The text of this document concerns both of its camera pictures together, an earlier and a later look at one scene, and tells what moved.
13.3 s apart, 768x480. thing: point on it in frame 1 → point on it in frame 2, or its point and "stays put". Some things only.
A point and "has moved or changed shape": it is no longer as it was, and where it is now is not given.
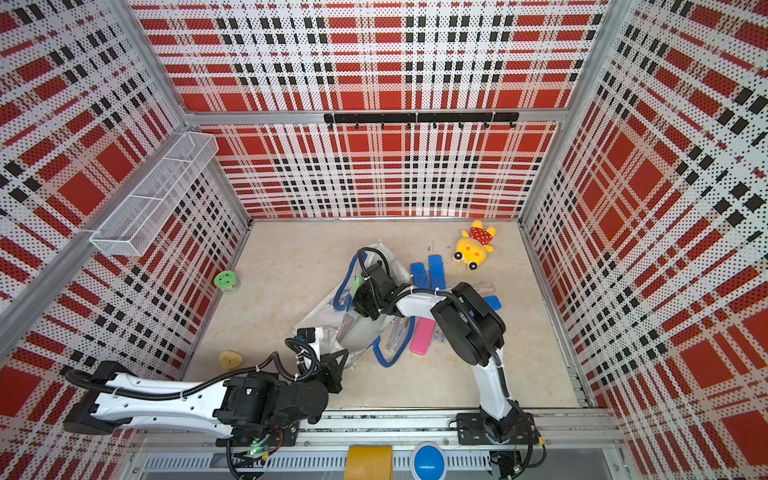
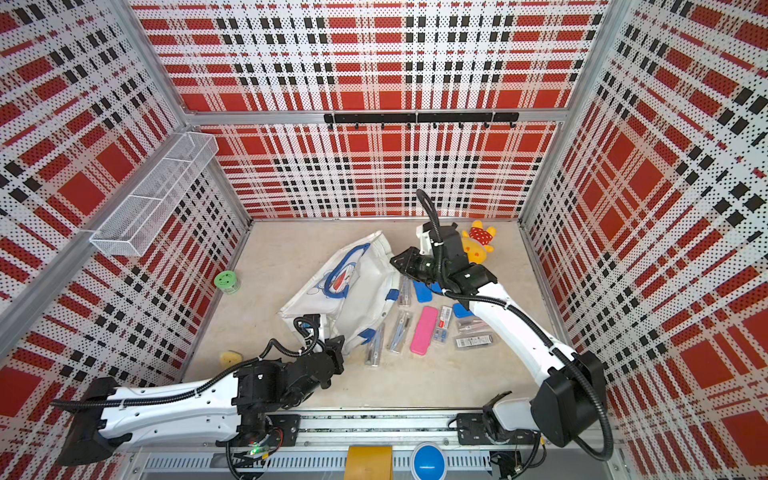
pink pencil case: [423, 334] stays put
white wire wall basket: [138, 222] stays put
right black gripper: [359, 306] → [411, 256]
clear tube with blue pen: [398, 333] stays put
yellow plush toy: [471, 250] stays put
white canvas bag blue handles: [341, 327] has moved or changed shape
